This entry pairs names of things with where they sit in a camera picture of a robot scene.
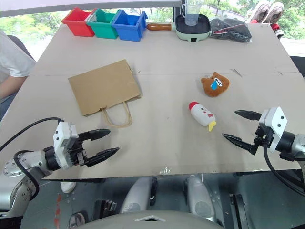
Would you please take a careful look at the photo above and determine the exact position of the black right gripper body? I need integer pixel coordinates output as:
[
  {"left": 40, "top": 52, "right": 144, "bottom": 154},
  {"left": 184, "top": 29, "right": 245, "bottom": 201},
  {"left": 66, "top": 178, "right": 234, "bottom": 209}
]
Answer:
[{"left": 253, "top": 124, "right": 275, "bottom": 148}]

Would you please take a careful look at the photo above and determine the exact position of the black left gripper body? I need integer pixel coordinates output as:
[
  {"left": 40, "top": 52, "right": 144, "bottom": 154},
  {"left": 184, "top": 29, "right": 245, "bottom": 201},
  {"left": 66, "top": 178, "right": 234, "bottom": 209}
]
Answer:
[{"left": 64, "top": 136, "right": 90, "bottom": 168}]

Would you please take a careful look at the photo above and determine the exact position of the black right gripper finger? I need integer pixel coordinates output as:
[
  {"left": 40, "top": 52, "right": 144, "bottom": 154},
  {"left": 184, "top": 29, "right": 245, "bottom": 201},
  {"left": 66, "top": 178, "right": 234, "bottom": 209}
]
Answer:
[
  {"left": 234, "top": 110, "right": 264, "bottom": 122},
  {"left": 222, "top": 133, "right": 259, "bottom": 156}
]

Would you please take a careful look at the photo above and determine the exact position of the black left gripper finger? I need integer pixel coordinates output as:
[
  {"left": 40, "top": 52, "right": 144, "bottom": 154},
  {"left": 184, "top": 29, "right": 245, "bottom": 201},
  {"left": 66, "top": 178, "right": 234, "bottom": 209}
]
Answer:
[
  {"left": 78, "top": 129, "right": 111, "bottom": 143},
  {"left": 85, "top": 146, "right": 120, "bottom": 167}
]

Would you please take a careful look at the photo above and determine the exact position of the brown paper bag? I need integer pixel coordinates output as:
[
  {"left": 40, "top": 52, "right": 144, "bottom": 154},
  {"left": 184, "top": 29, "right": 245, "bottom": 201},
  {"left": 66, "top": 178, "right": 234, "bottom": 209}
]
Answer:
[{"left": 68, "top": 59, "right": 143, "bottom": 128}]

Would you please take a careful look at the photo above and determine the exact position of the white shoe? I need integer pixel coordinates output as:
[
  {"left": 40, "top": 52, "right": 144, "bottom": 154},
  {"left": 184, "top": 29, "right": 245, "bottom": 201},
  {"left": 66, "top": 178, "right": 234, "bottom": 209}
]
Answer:
[{"left": 60, "top": 181, "right": 77, "bottom": 194}]

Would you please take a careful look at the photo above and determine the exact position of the white chicken plush toy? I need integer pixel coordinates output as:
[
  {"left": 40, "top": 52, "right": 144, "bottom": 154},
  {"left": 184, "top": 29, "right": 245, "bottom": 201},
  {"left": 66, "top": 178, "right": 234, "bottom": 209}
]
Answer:
[{"left": 188, "top": 101, "right": 217, "bottom": 133}]

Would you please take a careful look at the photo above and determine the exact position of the brown bear plush toy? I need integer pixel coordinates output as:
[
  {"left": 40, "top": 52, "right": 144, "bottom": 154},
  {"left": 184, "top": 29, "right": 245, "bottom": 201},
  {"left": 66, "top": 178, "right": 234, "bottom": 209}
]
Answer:
[{"left": 201, "top": 71, "right": 230, "bottom": 98}]

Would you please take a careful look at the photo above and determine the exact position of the silver left robot leg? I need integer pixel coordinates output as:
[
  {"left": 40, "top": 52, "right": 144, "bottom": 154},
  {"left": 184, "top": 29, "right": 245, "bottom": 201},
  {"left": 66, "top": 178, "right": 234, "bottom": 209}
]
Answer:
[{"left": 120, "top": 176, "right": 158, "bottom": 214}]

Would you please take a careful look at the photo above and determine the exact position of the silver robot leg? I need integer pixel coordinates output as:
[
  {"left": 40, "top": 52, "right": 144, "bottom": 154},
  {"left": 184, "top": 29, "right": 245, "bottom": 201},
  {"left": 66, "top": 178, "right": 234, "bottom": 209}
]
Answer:
[
  {"left": 120, "top": 176, "right": 158, "bottom": 214},
  {"left": 183, "top": 175, "right": 216, "bottom": 218}
]

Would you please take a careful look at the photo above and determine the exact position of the brown cardboard table cover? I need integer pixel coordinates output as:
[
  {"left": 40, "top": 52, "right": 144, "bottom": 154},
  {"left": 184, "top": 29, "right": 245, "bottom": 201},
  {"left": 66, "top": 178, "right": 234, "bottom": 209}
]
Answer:
[{"left": 0, "top": 22, "right": 305, "bottom": 181}]

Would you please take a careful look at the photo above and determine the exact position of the silver right robot leg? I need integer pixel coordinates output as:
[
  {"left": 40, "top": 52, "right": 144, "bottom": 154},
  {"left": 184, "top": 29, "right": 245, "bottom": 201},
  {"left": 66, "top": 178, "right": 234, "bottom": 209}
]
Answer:
[{"left": 183, "top": 175, "right": 216, "bottom": 218}]

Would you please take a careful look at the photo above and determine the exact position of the silver robot torso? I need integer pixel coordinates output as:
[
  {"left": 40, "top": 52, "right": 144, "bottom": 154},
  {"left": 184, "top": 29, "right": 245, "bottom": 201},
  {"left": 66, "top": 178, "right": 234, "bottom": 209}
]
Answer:
[{"left": 76, "top": 209, "right": 224, "bottom": 229}]

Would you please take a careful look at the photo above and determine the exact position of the black cloth bundle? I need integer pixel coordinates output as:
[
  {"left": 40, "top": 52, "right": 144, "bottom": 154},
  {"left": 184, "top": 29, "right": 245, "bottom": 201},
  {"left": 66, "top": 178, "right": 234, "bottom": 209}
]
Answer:
[{"left": 209, "top": 18, "right": 253, "bottom": 43}]

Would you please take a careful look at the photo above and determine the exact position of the person in white shirt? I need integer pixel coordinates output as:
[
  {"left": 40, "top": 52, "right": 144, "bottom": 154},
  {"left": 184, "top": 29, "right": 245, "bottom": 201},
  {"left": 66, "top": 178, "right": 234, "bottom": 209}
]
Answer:
[{"left": 0, "top": 31, "right": 37, "bottom": 122}]

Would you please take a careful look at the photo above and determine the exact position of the green electric frying pan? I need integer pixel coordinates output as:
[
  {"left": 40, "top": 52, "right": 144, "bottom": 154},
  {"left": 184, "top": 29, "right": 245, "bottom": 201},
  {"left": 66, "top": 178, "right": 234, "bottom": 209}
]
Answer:
[{"left": 145, "top": 13, "right": 212, "bottom": 43}]

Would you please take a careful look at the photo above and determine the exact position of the green plastic bin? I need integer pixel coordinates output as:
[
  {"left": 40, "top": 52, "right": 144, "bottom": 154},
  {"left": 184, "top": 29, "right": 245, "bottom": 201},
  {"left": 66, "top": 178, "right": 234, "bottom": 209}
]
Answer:
[{"left": 85, "top": 9, "right": 123, "bottom": 40}]

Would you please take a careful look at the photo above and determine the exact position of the blue plastic bin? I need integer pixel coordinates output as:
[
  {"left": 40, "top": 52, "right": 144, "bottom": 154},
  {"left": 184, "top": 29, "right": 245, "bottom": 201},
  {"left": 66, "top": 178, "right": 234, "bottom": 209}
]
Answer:
[{"left": 111, "top": 10, "right": 149, "bottom": 42}]

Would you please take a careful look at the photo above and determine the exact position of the red plastic bin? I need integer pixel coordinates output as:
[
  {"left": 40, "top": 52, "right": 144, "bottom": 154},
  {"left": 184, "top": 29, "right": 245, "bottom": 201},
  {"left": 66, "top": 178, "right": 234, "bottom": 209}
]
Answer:
[{"left": 61, "top": 6, "right": 98, "bottom": 38}]

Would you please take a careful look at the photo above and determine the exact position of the clear measuring cup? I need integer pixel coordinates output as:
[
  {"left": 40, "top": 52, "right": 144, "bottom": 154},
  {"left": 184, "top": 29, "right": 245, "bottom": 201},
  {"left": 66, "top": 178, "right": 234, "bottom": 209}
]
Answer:
[{"left": 180, "top": 0, "right": 199, "bottom": 26}]

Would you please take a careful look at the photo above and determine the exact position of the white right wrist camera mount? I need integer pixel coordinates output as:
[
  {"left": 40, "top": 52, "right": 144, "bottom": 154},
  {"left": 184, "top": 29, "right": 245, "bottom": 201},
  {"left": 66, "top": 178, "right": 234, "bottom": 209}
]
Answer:
[{"left": 259, "top": 106, "right": 288, "bottom": 153}]

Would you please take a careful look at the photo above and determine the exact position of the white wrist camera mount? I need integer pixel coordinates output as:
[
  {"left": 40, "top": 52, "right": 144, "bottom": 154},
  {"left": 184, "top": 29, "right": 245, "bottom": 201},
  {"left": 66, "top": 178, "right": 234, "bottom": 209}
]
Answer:
[
  {"left": 53, "top": 122, "right": 79, "bottom": 169},
  {"left": 259, "top": 106, "right": 288, "bottom": 153}
]

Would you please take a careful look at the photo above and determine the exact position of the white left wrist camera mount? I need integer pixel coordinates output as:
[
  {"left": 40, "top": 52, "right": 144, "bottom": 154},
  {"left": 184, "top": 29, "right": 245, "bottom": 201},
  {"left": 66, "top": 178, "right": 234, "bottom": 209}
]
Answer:
[{"left": 53, "top": 122, "right": 79, "bottom": 169}]

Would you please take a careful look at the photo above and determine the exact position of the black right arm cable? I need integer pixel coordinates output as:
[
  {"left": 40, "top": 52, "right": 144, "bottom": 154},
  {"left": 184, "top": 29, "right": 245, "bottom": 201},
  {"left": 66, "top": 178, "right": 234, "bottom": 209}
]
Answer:
[{"left": 263, "top": 143, "right": 305, "bottom": 198}]

